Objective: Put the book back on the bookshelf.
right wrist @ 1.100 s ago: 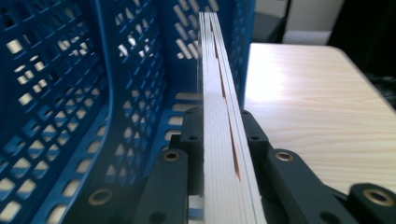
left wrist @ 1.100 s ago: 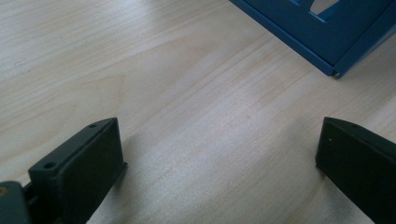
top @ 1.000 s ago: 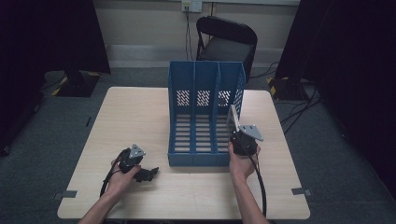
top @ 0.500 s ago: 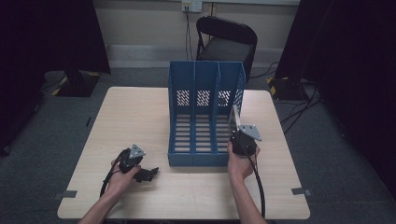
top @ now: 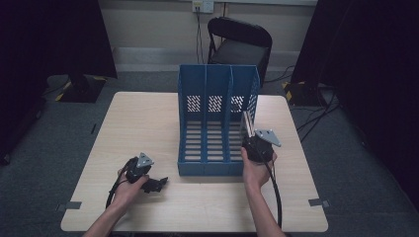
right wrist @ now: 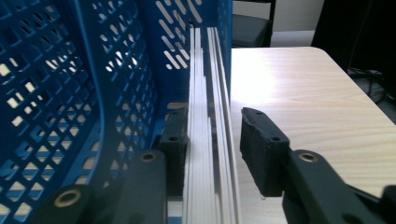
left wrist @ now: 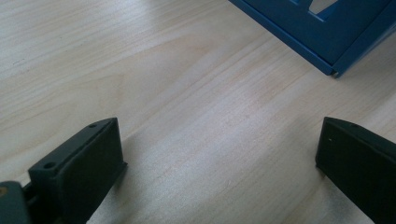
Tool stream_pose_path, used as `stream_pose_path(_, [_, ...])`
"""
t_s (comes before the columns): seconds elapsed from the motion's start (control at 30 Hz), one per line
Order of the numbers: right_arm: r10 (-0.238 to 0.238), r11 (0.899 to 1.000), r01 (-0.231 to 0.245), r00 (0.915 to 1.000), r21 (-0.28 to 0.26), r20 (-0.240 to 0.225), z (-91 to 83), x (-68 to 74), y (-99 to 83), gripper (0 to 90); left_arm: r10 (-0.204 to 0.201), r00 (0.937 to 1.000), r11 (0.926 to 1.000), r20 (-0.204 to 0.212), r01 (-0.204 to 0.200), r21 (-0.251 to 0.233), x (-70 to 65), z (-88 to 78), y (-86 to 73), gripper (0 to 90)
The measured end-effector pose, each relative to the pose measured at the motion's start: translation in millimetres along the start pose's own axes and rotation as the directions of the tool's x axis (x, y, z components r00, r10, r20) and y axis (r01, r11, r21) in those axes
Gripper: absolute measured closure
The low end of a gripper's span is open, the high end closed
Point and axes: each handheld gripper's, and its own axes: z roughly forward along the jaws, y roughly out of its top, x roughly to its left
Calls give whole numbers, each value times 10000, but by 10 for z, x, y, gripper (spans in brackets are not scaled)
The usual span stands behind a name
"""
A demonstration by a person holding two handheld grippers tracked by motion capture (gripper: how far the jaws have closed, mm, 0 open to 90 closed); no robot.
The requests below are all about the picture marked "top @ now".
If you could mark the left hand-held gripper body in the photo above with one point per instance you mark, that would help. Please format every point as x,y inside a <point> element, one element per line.
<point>138,168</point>

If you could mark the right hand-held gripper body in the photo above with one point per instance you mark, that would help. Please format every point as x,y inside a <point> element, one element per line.
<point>260,151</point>

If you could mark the blue file rack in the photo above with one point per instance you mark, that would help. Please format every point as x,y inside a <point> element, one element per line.
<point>214,82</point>

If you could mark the person's right hand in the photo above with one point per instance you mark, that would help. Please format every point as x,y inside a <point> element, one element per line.
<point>255,173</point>

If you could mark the person's left hand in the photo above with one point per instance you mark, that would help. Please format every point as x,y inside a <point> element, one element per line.
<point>128,192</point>

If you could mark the black stand base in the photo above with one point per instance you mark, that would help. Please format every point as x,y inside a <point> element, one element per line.
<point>82,90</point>
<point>301,94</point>

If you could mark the grey tape strip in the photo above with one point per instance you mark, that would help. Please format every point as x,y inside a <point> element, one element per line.
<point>69,206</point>
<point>318,202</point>

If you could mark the black folding chair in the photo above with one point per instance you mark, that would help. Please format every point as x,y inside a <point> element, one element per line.
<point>240,49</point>

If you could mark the black curtain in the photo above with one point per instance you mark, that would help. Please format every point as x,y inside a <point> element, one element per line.
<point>49,36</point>
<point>372,65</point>

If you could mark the white wall socket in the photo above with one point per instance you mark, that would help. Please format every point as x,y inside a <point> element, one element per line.
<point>203,6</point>

